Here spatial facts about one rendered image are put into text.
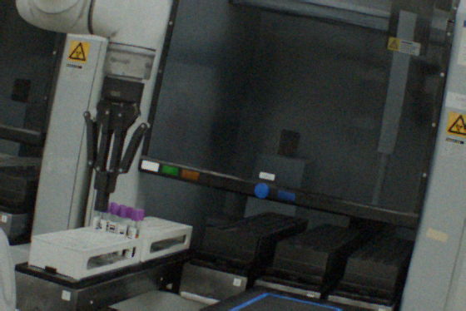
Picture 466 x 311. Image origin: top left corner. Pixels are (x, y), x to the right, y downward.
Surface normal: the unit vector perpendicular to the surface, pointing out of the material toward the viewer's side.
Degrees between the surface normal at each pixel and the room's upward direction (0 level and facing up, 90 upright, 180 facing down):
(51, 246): 90
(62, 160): 90
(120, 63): 90
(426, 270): 90
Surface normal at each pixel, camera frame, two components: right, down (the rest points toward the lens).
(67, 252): -0.25, 0.00
